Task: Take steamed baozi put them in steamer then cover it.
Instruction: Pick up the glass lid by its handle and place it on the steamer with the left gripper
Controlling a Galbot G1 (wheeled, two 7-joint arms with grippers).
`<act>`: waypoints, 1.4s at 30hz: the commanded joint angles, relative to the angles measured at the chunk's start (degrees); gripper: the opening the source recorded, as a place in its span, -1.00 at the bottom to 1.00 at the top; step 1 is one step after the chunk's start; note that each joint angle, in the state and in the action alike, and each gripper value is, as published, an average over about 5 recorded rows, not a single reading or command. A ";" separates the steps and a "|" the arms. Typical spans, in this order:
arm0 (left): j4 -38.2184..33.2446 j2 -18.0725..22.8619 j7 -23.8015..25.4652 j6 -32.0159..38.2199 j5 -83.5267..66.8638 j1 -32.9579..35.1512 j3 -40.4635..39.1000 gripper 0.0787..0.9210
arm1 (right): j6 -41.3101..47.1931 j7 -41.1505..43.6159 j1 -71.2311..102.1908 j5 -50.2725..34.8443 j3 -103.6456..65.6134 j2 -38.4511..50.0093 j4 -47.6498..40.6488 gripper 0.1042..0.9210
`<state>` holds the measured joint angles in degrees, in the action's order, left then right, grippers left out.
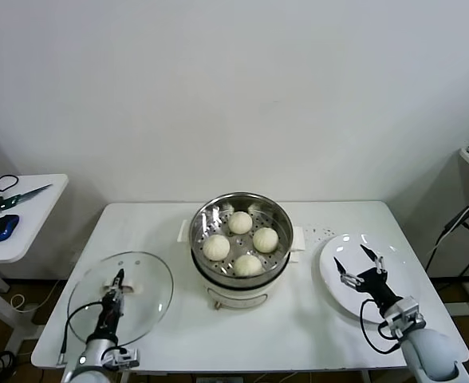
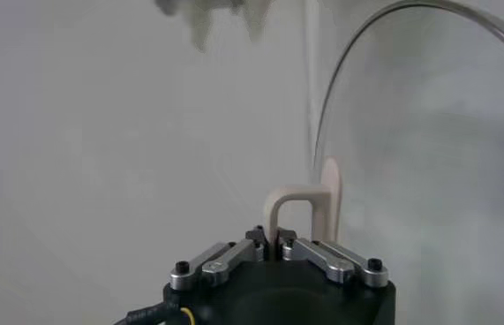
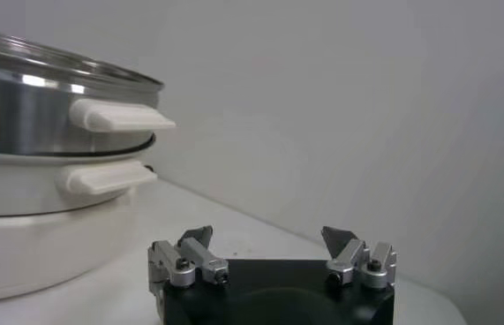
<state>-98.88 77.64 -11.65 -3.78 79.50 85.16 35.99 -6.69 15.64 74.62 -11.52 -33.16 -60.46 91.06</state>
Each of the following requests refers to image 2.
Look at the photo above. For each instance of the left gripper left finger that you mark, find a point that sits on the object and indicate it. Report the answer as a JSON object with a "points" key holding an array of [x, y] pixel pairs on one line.
{"points": [[229, 258]]}

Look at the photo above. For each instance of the round glass pot lid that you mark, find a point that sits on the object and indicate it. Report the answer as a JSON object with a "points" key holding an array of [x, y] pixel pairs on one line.
{"points": [[326, 207]]}

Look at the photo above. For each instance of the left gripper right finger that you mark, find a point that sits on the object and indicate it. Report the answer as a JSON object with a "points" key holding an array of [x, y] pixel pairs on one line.
{"points": [[331, 262]]}

